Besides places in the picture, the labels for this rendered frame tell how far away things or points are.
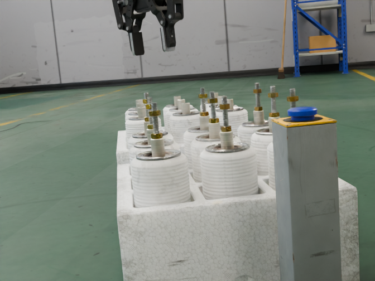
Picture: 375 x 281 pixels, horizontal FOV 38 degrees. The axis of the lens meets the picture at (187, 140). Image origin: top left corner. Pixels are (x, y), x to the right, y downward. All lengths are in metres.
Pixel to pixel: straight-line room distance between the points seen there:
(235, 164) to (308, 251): 0.20
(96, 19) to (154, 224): 6.87
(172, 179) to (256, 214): 0.15
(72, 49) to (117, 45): 0.66
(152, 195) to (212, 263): 0.15
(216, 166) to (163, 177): 0.09
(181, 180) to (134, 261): 0.15
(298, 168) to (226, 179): 0.18
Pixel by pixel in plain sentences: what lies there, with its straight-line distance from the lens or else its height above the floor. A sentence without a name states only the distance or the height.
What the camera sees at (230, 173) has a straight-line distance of 0.87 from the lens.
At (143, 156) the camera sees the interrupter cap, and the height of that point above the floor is 0.25.
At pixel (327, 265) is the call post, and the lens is 0.79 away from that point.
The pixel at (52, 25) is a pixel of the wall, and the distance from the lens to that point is 7.89.
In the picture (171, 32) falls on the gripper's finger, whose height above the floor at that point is 0.45.
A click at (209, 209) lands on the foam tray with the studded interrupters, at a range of 0.85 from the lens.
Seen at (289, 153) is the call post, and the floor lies 0.28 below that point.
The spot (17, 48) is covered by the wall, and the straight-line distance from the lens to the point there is 8.13.
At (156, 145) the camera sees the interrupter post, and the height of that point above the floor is 0.27.
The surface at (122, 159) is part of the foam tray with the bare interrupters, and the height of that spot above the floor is 0.16.
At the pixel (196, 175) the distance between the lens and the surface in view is 1.02.
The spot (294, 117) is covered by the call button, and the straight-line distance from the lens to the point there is 0.75.
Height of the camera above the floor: 0.42
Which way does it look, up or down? 10 degrees down
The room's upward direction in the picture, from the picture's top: 5 degrees counter-clockwise
